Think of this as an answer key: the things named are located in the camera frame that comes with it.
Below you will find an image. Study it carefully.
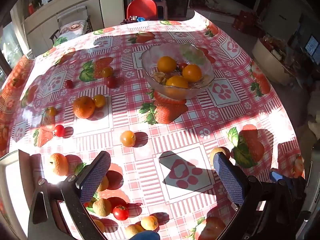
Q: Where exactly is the dark red cherry tomato far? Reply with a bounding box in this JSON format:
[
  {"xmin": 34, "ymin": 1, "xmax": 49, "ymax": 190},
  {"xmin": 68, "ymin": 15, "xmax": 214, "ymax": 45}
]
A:
[{"xmin": 65, "ymin": 80, "xmax": 74, "ymax": 89}]

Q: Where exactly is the large mandarin orange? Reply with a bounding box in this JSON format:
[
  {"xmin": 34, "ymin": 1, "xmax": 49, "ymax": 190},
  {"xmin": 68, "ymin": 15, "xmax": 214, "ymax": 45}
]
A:
[{"xmin": 73, "ymin": 96, "xmax": 95, "ymax": 119}]

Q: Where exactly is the white plastic tray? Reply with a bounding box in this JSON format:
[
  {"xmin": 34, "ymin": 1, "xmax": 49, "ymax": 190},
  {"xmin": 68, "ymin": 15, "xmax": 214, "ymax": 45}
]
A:
[{"xmin": 1, "ymin": 150, "xmax": 35, "ymax": 239}]

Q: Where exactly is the red cherry tomato with stem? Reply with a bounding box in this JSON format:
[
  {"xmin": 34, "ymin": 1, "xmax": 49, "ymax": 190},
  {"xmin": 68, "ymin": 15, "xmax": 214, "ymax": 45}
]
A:
[{"xmin": 112, "ymin": 205, "xmax": 129, "ymax": 221}]

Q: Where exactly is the orange tomato in bowl left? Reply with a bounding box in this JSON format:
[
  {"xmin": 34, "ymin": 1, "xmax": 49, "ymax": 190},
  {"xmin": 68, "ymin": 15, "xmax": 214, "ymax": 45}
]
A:
[{"xmin": 157, "ymin": 56, "xmax": 177, "ymax": 73}]

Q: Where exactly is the dark red tomato far right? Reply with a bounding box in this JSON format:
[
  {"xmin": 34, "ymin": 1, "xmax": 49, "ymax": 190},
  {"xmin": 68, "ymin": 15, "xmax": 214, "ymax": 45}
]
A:
[{"xmin": 106, "ymin": 76, "xmax": 117, "ymax": 89}]

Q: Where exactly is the orange tomato in bowl front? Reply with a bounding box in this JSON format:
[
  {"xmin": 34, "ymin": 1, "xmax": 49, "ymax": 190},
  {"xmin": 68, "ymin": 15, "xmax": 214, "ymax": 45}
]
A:
[{"xmin": 165, "ymin": 75, "xmax": 189, "ymax": 89}]

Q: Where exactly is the orange cherry tomato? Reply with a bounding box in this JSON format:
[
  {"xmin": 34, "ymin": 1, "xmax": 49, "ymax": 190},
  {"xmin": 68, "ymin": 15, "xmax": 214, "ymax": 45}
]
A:
[{"xmin": 120, "ymin": 131, "xmax": 136, "ymax": 147}]

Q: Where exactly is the yellow tomato far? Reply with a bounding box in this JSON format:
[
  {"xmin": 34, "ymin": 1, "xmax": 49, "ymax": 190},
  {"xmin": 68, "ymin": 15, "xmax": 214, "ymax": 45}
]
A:
[{"xmin": 101, "ymin": 66, "xmax": 113, "ymax": 78}]

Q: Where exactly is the clear glass fruit bowl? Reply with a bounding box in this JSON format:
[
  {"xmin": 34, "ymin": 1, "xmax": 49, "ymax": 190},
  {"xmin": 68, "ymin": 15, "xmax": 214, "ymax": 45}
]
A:
[{"xmin": 141, "ymin": 43, "xmax": 215, "ymax": 100}]

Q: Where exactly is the yellow tomato on strawberry print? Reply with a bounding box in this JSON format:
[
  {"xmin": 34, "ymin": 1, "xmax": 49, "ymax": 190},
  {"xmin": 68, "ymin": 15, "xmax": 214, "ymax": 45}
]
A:
[{"xmin": 46, "ymin": 107, "xmax": 57, "ymax": 116}]

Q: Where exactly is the orange tomato in bowl right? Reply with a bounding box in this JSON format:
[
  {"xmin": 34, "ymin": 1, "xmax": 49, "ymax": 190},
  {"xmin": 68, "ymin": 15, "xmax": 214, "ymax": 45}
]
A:
[{"xmin": 182, "ymin": 64, "xmax": 202, "ymax": 83}]

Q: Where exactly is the red cherry tomato mid left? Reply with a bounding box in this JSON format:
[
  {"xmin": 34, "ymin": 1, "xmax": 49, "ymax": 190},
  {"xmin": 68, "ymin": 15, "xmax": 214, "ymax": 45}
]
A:
[{"xmin": 54, "ymin": 125, "xmax": 65, "ymax": 138}]

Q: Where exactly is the small mandarin orange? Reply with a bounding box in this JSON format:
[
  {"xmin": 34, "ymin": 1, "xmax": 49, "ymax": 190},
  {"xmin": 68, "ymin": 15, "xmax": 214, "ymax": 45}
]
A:
[{"xmin": 49, "ymin": 153, "xmax": 69, "ymax": 176}]

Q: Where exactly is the tan longan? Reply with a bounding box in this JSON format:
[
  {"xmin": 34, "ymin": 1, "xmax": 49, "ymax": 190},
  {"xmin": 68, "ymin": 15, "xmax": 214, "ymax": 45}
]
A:
[
  {"xmin": 209, "ymin": 146, "xmax": 231, "ymax": 167},
  {"xmin": 92, "ymin": 198, "xmax": 112, "ymax": 217}
]

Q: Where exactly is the orange tomato in bowl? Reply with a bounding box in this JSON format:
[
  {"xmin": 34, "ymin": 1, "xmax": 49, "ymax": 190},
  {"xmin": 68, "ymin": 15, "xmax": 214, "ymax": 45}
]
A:
[
  {"xmin": 182, "ymin": 64, "xmax": 202, "ymax": 83},
  {"xmin": 165, "ymin": 75, "xmax": 189, "ymax": 89},
  {"xmin": 157, "ymin": 56, "xmax": 177, "ymax": 73}
]

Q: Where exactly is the red plastic chair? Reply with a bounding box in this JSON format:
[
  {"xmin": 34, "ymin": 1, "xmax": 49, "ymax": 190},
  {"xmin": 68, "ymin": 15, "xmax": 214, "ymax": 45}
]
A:
[{"xmin": 126, "ymin": 0, "xmax": 158, "ymax": 20}]

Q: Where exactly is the red checkered strawberry tablecloth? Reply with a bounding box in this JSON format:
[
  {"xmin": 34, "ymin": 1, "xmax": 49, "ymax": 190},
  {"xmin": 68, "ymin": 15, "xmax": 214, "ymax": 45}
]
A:
[{"xmin": 1, "ymin": 14, "xmax": 304, "ymax": 239}]

